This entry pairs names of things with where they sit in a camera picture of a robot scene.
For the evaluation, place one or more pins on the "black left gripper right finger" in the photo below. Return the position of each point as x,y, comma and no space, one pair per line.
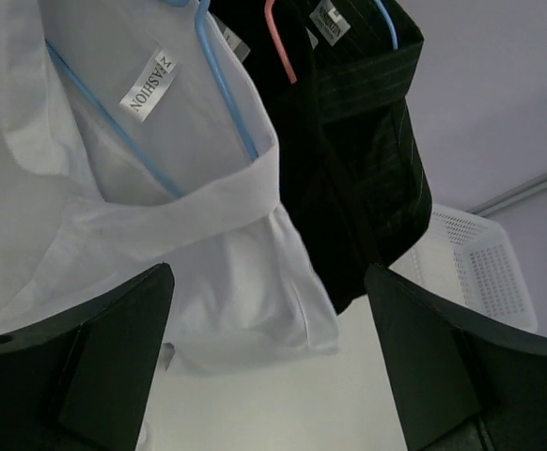
460,380

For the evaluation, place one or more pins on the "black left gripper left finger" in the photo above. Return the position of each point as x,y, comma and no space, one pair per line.
80,379

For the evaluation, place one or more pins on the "white dress shirt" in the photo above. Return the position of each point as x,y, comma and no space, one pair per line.
79,217

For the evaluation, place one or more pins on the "light blue wire hanger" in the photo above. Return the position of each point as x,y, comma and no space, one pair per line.
153,73

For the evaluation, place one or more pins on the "pink wire hanger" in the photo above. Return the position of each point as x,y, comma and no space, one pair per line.
277,41

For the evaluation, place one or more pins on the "black striped shirt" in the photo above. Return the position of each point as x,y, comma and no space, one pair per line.
362,83

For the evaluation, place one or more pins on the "white plastic basket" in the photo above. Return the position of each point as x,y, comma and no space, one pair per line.
469,260

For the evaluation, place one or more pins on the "grey wall conduit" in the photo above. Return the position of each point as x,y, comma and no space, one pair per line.
512,197

